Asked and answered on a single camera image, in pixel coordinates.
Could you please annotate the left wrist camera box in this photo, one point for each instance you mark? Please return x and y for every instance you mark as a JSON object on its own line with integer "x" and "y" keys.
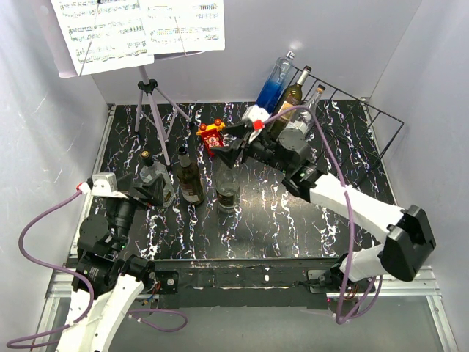
{"x": 104, "y": 184}

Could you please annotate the red yellow toy block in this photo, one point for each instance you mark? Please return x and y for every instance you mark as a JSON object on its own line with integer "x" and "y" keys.
{"x": 211, "y": 135}

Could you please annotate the tall clear bottle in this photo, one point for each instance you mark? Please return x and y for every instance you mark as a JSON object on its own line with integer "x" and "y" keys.
{"x": 227, "y": 187}

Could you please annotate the right sheet music page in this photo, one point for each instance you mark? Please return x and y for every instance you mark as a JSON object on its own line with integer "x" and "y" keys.
{"x": 173, "y": 27}

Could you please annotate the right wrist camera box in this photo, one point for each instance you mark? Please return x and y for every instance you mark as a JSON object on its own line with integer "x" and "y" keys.
{"x": 257, "y": 116}

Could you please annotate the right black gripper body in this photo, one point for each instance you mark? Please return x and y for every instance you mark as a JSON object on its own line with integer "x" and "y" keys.
{"x": 261, "y": 149}

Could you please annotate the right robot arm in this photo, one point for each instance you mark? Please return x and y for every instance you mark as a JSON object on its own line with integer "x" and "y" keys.
{"x": 405, "y": 236}

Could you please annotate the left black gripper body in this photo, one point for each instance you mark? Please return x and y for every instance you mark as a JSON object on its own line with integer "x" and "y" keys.
{"x": 122, "y": 210}

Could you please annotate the clear bottle with blue label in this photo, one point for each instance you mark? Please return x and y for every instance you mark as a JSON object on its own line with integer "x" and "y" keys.
{"x": 303, "y": 120}

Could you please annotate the black wire wine rack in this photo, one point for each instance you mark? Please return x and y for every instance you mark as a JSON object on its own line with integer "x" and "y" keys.
{"x": 359, "y": 134}

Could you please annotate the dark green wine bottle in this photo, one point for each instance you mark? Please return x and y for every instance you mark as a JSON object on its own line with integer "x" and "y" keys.
{"x": 189, "y": 178}

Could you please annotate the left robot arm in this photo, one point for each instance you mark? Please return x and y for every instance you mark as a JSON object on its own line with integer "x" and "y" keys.
{"x": 98, "y": 306}

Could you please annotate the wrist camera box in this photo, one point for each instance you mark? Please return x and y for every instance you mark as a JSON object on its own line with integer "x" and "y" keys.
{"x": 257, "y": 116}
{"x": 104, "y": 184}

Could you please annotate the small clear black-cap bottle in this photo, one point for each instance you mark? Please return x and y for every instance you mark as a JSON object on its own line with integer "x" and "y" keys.
{"x": 149, "y": 173}

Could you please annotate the sheet music page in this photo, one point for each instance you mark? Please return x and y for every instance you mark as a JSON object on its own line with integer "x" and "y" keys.
{"x": 103, "y": 35}
{"x": 173, "y": 27}

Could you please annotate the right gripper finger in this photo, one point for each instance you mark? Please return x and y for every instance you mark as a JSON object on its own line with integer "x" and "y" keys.
{"x": 241, "y": 130}
{"x": 228, "y": 154}

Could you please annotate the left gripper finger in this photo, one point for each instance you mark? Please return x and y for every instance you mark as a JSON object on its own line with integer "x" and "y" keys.
{"x": 151, "y": 192}
{"x": 124, "y": 183}

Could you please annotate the left sheet music page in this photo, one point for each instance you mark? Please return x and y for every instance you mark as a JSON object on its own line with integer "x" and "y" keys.
{"x": 103, "y": 35}

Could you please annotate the purple music stand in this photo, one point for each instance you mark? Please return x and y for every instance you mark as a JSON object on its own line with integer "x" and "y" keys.
{"x": 147, "y": 87}

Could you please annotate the green wine bottle silver neck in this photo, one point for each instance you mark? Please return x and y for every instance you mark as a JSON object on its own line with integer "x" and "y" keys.
{"x": 292, "y": 96}

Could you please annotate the blue glass bottle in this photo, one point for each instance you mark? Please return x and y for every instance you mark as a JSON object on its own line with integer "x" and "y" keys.
{"x": 275, "y": 83}

